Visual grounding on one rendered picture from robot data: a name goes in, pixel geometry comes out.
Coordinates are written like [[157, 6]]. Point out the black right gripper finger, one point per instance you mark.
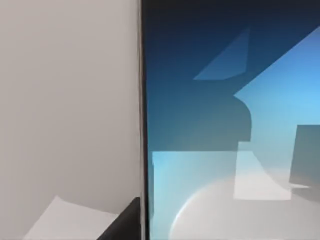
[[127, 222]]

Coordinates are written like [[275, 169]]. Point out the blue panel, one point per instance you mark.
[[225, 112]]

